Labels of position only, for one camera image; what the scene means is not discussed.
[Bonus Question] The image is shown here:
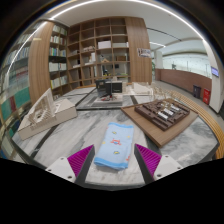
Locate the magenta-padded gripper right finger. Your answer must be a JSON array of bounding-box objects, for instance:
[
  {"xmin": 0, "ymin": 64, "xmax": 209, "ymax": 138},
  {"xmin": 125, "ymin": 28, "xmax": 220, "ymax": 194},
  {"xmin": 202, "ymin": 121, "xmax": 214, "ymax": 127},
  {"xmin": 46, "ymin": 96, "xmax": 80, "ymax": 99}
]
[{"xmin": 133, "ymin": 143, "xmax": 184, "ymax": 186}]

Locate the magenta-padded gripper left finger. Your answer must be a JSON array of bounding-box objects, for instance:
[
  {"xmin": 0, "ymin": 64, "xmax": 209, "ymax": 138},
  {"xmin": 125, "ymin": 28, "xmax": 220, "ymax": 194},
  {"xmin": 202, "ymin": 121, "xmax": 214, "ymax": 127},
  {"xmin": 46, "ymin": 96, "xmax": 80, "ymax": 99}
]
[{"xmin": 45, "ymin": 144, "xmax": 96, "ymax": 186}]

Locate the light blue cartoon-print towel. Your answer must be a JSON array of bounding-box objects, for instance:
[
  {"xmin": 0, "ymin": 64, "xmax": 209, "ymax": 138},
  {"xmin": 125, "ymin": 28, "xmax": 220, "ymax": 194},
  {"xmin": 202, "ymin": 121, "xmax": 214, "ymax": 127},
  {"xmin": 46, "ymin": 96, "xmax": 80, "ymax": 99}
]
[{"xmin": 93, "ymin": 121, "xmax": 135, "ymax": 171}]

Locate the dark brown architectural model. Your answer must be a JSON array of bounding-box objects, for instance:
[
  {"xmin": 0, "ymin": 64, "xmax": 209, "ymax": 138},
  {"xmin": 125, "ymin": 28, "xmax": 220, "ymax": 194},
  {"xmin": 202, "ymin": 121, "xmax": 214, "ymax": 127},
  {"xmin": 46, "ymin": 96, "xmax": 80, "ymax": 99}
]
[{"xmin": 134, "ymin": 98, "xmax": 191, "ymax": 132}]

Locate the white architectural model, beige base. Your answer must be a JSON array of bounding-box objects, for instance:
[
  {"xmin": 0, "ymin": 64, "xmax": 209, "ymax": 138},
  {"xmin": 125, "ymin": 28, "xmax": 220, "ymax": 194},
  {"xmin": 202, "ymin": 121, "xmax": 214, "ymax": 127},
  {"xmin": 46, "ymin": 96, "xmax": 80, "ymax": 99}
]
[{"xmin": 17, "ymin": 87, "xmax": 79, "ymax": 141}]

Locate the grey model base board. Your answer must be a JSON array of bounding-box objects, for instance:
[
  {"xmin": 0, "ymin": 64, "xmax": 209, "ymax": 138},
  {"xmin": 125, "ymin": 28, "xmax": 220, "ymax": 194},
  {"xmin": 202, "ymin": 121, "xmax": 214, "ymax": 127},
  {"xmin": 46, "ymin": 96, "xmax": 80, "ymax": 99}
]
[{"xmin": 91, "ymin": 94, "xmax": 125, "ymax": 109}]

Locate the small white architectural model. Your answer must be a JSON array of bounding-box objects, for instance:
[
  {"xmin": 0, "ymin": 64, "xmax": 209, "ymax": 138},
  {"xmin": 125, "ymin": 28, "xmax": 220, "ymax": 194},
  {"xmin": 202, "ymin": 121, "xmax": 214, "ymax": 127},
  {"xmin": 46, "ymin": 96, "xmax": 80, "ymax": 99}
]
[{"xmin": 128, "ymin": 81, "xmax": 155, "ymax": 97}]

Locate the dark bin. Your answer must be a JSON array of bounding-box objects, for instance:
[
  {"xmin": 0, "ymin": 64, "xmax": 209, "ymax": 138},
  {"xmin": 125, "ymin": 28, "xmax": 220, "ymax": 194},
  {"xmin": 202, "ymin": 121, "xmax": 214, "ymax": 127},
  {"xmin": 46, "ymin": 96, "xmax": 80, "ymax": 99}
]
[{"xmin": 192, "ymin": 84, "xmax": 203, "ymax": 100}]

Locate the red bin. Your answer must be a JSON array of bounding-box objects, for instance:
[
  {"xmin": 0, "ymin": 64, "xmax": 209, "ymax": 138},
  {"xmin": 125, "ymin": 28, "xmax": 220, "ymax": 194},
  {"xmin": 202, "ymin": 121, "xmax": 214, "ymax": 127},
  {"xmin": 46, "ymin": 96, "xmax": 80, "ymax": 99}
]
[{"xmin": 202, "ymin": 88, "xmax": 212, "ymax": 106}]

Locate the dark bookshelf with books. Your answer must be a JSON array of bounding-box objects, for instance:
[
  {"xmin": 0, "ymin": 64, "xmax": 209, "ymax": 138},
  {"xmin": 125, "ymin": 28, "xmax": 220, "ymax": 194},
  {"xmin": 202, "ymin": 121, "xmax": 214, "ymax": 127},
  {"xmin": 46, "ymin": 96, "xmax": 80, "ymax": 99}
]
[{"xmin": 48, "ymin": 23, "xmax": 70, "ymax": 98}]

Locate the wooden cubby shelf unit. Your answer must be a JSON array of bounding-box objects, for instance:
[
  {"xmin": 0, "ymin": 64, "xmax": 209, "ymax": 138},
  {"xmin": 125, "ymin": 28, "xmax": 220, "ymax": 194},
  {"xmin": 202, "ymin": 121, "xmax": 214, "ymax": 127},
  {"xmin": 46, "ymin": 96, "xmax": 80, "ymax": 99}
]
[{"xmin": 66, "ymin": 17, "xmax": 132, "ymax": 89}]

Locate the wall poster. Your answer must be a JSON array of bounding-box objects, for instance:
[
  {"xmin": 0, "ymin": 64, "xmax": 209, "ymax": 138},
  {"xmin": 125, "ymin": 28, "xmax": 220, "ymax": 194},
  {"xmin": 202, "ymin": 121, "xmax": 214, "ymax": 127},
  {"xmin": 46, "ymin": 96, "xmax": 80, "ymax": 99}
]
[{"xmin": 137, "ymin": 47, "xmax": 153, "ymax": 59}]

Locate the wall screen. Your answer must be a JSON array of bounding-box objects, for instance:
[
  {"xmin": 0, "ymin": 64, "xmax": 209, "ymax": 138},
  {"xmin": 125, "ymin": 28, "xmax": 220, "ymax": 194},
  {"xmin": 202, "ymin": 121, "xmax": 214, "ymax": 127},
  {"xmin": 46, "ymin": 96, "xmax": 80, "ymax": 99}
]
[{"xmin": 210, "ymin": 65, "xmax": 221, "ymax": 79}]

